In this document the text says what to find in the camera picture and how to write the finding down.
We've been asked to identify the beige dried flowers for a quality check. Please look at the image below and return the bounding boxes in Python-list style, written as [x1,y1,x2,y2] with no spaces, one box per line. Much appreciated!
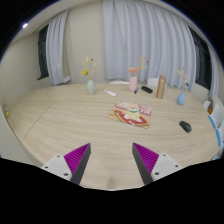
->
[177,68,189,92]

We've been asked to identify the pink vase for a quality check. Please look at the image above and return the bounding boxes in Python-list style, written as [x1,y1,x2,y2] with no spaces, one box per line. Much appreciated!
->
[129,76,137,92]

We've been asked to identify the white blue chair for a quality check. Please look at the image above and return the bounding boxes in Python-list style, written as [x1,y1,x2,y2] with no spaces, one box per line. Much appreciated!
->
[202,95,224,149]

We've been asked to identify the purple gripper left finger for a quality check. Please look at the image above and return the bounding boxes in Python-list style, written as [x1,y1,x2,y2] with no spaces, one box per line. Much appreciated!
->
[42,143,91,185]

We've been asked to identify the blue vase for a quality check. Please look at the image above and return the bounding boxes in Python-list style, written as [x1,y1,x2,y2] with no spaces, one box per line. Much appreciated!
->
[177,92,185,105]

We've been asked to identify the pink and yellow flowers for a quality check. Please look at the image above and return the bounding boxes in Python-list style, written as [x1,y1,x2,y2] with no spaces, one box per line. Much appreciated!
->
[128,56,148,76]

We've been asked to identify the white centre curtain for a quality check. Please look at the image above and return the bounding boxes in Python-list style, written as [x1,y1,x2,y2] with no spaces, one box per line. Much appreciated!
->
[103,0,196,87]

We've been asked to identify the dark right window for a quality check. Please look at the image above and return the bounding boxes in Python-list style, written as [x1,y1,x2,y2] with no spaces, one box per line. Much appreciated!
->
[190,29,212,89]

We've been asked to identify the pale green vase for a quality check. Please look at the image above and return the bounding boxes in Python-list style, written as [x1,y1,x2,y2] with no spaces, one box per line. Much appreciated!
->
[87,80,95,95]

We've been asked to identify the tan cylindrical bottle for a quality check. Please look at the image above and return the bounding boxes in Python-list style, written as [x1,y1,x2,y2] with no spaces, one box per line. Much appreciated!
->
[156,75,166,99]

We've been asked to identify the yellow dried flowers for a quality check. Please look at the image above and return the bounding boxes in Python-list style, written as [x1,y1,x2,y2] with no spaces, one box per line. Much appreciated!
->
[81,57,96,80]

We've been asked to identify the dark left window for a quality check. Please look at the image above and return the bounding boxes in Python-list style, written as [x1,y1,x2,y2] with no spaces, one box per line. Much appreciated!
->
[38,25,49,80]

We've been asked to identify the black computer mouse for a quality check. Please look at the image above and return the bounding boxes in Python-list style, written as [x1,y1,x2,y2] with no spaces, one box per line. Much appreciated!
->
[179,121,192,133]

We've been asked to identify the white right curtain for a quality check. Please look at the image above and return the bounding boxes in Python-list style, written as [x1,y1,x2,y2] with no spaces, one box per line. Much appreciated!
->
[208,47,219,98]

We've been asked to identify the white left curtain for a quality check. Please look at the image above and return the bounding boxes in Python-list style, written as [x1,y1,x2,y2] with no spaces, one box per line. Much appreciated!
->
[46,10,68,85]

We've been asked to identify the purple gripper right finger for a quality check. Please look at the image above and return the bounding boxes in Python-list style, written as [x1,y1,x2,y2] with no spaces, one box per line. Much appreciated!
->
[132,143,182,185]

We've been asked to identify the white curtain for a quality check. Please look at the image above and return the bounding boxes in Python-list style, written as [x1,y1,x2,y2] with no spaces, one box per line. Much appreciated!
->
[208,47,219,98]
[46,10,68,85]
[103,0,196,87]

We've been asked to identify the cartoon dog mouse pad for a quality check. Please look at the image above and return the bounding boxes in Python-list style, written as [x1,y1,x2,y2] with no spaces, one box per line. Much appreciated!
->
[107,101,151,128]

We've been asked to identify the dark window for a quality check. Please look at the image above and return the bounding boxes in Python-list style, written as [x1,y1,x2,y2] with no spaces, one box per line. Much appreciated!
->
[38,25,49,80]
[190,29,212,89]

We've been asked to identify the black glasses case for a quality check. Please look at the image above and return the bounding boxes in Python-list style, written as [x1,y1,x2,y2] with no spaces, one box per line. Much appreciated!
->
[141,86,153,94]

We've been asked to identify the white remote control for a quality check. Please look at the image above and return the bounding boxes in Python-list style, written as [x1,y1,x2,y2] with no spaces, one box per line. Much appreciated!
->
[104,89,116,97]

